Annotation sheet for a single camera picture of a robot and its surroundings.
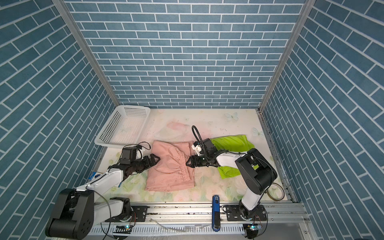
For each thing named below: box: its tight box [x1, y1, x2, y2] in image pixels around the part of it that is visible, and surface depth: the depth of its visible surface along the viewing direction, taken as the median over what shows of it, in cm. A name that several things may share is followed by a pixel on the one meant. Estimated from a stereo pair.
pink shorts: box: [145, 140, 196, 192], surface depth 86 cm
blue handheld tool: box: [212, 195, 221, 232], surface depth 75 cm
